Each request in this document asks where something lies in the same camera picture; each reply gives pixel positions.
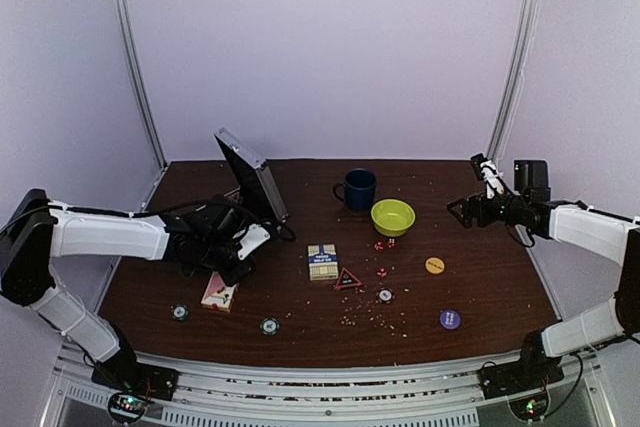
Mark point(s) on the lime green bowl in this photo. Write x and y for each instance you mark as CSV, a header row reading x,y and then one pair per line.
x,y
392,217

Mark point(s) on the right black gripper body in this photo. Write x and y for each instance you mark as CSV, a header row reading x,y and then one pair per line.
x,y
514,210

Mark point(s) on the silver aluminium poker case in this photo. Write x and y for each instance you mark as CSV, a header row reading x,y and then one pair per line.
x,y
258,189

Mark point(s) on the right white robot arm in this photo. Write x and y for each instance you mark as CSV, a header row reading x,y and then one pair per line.
x,y
529,205

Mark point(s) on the red white card deck box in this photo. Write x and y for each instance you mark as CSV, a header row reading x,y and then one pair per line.
x,y
217,295

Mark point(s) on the green poker chip middle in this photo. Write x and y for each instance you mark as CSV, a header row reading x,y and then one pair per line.
x,y
270,326

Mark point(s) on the yellow round button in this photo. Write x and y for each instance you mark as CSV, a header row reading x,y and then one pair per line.
x,y
434,265

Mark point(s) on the green poker chip left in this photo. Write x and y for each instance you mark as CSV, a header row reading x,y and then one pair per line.
x,y
180,312

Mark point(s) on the green poker chip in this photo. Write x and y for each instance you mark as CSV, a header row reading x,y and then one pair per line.
x,y
180,312
270,326

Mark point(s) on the black red poker chip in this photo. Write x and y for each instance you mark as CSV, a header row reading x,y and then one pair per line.
x,y
385,296

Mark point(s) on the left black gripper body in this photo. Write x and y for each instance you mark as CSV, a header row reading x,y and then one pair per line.
x,y
215,254

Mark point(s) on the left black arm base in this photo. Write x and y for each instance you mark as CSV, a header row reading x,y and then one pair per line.
x,y
124,372

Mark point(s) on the dark blue mug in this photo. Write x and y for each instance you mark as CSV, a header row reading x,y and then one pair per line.
x,y
358,189

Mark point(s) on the aluminium frame post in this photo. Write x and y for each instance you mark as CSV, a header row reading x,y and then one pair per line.
x,y
514,83
137,82

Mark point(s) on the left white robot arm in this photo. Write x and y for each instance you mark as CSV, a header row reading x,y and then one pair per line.
x,y
41,230

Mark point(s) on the purple round button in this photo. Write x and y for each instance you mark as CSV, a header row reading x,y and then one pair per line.
x,y
450,319

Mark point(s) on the blue gold card deck box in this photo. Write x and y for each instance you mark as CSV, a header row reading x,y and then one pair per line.
x,y
322,262

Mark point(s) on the left aluminium frame post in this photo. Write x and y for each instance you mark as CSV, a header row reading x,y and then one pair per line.
x,y
137,82

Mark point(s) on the black red triangle all-in button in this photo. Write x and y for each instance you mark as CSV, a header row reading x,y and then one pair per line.
x,y
347,280

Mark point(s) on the right aluminium frame post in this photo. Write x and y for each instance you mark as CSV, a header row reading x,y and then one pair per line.
x,y
514,83

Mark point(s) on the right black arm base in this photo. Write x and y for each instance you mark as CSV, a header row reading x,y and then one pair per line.
x,y
520,377

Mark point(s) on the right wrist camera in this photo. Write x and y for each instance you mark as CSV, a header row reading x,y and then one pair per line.
x,y
531,180

